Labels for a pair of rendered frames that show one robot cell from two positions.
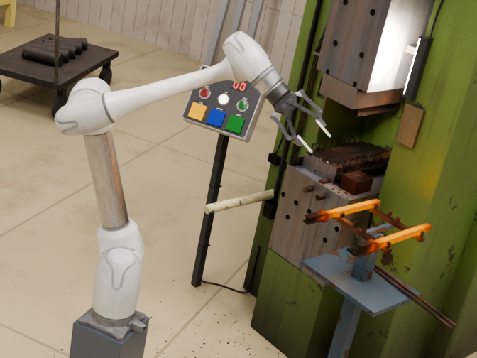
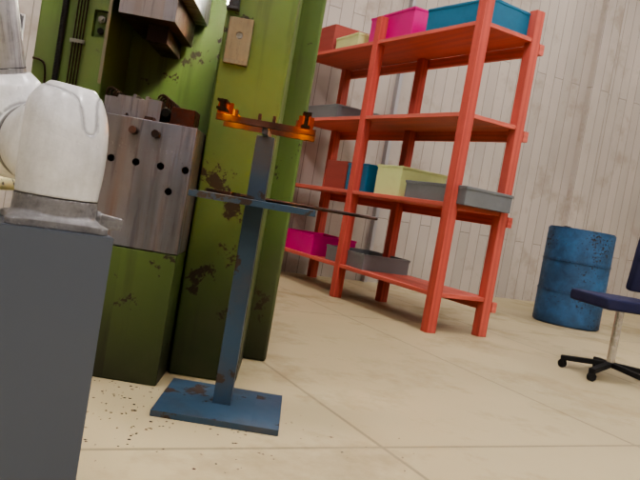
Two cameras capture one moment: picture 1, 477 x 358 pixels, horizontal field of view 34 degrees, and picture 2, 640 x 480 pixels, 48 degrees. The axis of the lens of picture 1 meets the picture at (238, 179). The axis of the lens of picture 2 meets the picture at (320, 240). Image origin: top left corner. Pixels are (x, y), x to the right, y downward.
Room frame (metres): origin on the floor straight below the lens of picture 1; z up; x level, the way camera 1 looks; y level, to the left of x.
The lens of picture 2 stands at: (0.99, 0.99, 0.73)
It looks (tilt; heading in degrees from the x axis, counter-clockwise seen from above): 3 degrees down; 313
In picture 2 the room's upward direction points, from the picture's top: 10 degrees clockwise
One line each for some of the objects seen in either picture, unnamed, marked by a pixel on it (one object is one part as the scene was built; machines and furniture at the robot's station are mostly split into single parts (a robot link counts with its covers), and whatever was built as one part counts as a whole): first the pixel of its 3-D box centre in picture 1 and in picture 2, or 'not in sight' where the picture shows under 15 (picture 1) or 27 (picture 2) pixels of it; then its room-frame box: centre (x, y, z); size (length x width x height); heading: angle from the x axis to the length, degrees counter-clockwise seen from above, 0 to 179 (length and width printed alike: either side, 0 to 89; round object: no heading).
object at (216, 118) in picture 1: (216, 118); not in sight; (3.47, 0.16, 1.01); 0.07 x 0.05 x 0.07; 71
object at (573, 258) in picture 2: not in sight; (573, 276); (3.92, -5.66, 0.46); 0.64 x 0.61 x 0.92; 160
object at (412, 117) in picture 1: (409, 126); (238, 41); (3.13, -0.66, 1.27); 0.09 x 0.02 x 0.17; 46
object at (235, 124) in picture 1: (235, 124); not in sight; (3.44, 0.06, 1.01); 0.07 x 0.05 x 0.07; 71
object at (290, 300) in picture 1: (324, 293); (130, 301); (3.38, -0.54, 0.23); 0.56 x 0.38 x 0.47; 136
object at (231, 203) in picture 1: (240, 201); (10, 183); (3.43, -0.03, 0.62); 0.44 x 0.05 x 0.05; 136
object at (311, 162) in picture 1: (348, 159); (145, 112); (3.41, -0.49, 0.96); 0.42 x 0.20 x 0.09; 136
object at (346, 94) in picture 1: (368, 87); (159, 18); (3.41, -0.49, 1.32); 0.42 x 0.20 x 0.10; 136
